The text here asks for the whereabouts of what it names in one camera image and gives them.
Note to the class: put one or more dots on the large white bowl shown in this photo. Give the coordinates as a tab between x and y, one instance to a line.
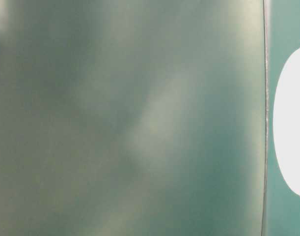
286	122

